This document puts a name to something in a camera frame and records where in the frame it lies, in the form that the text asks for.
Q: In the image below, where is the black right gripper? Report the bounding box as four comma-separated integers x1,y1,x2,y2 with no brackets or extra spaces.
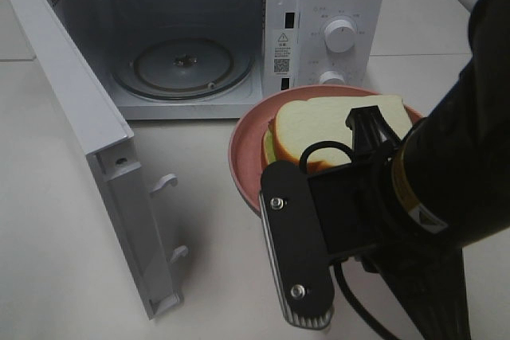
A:
308,106,413,264

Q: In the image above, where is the white bread sandwich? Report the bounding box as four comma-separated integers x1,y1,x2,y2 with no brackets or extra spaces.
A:
261,95,412,167

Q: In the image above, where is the pink round plate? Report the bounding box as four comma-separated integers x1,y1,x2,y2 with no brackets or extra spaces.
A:
227,84,424,220

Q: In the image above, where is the white microwave door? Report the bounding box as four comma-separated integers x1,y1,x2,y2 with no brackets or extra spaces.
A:
9,0,188,319

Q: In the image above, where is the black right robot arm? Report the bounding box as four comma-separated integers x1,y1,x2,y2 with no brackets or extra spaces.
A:
308,0,509,339

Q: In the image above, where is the white lower microwave knob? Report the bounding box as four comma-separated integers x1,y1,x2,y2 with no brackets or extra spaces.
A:
319,70,346,85

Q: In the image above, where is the white microwave knob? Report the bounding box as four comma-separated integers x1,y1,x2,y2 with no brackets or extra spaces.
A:
324,17,357,53
319,70,346,85

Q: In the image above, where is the white upper microwave knob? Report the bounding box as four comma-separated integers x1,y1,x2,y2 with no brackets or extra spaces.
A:
324,17,357,53

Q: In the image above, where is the white microwave oven body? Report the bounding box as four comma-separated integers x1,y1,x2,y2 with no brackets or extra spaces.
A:
49,0,382,120

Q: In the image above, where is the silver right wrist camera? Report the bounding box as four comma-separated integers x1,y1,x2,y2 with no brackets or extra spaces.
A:
259,160,335,330

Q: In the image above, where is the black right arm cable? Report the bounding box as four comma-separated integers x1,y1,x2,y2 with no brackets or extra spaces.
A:
298,140,395,340

